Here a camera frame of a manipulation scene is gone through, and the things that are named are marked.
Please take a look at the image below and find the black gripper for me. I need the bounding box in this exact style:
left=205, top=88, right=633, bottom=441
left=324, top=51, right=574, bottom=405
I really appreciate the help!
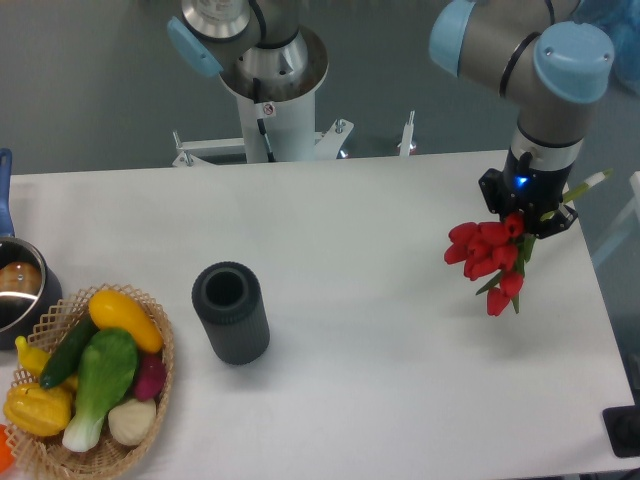
left=478, top=167, right=578, bottom=237

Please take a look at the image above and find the red tulip bouquet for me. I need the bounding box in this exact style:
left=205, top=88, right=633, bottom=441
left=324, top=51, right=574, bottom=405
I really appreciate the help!
left=444, top=168, right=613, bottom=316

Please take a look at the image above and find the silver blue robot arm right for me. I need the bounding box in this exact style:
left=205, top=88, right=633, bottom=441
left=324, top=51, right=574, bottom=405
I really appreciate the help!
left=429, top=1, right=614, bottom=239

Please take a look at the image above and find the blue plastic bag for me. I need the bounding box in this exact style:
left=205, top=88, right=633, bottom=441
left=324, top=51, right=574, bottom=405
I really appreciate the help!
left=571, top=0, right=639, bottom=96

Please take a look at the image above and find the black device at edge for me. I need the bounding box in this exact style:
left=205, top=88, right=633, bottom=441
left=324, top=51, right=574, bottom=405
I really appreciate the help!
left=602, top=405, right=639, bottom=458

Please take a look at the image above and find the dark grey ribbed vase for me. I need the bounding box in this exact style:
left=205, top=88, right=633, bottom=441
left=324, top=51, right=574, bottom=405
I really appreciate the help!
left=191, top=261, right=270, bottom=365

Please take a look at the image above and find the yellow squash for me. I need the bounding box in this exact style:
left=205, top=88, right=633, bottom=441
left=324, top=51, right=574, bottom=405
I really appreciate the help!
left=88, top=290, right=164, bottom=354

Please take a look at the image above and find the green bok choy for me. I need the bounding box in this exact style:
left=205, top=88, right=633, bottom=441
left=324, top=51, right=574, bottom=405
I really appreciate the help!
left=62, top=328, right=138, bottom=453

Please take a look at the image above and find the cream garlic bulb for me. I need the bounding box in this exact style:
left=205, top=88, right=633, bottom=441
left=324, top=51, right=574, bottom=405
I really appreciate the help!
left=108, top=398, right=156, bottom=447

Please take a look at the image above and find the dark green cucumber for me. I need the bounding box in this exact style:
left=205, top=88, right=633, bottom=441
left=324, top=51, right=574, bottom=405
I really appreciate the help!
left=39, top=315, right=98, bottom=389

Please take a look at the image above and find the brown wooden lid knob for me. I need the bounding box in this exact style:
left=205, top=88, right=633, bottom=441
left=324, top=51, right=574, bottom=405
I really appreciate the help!
left=0, top=262, right=42, bottom=295

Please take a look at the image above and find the yellow banana pepper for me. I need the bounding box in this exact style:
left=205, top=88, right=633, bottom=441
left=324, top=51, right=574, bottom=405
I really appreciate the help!
left=14, top=336, right=78, bottom=392

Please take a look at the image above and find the yellow pumpkin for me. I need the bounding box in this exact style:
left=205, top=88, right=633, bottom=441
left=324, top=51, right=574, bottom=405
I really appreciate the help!
left=3, top=383, right=73, bottom=437

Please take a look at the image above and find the woven wicker basket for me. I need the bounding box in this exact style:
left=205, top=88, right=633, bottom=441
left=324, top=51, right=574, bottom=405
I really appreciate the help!
left=5, top=284, right=174, bottom=479

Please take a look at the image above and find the orange fruit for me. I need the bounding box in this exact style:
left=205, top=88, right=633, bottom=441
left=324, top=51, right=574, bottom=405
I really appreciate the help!
left=0, top=424, right=14, bottom=474

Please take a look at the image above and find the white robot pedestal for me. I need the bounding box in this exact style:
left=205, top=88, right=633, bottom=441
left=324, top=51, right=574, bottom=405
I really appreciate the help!
left=221, top=26, right=328, bottom=164

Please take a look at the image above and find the white metal frame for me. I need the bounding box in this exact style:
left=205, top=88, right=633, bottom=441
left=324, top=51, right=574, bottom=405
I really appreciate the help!
left=171, top=110, right=417, bottom=168

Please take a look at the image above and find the blue handled saucepan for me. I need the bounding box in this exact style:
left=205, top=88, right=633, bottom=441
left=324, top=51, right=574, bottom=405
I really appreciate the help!
left=1, top=148, right=62, bottom=351

